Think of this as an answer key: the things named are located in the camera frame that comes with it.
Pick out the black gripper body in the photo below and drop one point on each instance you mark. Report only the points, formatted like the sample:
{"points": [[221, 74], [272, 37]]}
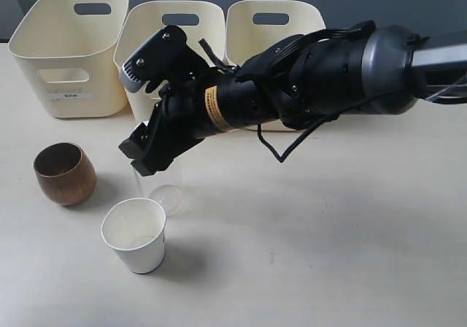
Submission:
{"points": [[198, 109]]}

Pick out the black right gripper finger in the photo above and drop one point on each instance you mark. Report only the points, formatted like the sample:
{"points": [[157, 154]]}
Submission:
{"points": [[160, 151]]}

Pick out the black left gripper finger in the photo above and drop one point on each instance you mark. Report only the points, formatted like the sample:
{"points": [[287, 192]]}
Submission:
{"points": [[133, 146]]}

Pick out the clear bottle with white cap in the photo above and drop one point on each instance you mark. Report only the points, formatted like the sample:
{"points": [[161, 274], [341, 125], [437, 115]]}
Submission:
{"points": [[166, 188]]}

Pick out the brown wooden cup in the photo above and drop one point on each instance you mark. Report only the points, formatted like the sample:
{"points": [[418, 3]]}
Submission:
{"points": [[65, 174]]}

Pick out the white paper cup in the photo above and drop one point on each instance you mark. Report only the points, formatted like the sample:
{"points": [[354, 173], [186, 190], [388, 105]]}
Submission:
{"points": [[135, 230]]}

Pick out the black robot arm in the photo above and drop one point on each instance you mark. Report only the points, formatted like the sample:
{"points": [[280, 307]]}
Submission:
{"points": [[303, 81]]}

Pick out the right cream plastic bin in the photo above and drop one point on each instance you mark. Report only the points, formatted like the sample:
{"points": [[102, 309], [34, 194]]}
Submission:
{"points": [[253, 26]]}

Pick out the cream plastic bin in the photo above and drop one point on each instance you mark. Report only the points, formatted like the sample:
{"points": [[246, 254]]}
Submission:
{"points": [[253, 26], [198, 19], [65, 49]]}

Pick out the middle cream plastic bin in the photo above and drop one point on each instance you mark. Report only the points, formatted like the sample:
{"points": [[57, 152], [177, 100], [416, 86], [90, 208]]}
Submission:
{"points": [[198, 19]]}

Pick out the left cream plastic bin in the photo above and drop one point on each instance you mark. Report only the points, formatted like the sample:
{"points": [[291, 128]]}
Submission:
{"points": [[65, 49]]}

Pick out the wrist camera with grey heatsink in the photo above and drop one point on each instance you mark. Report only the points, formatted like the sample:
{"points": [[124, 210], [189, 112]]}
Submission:
{"points": [[164, 56]]}

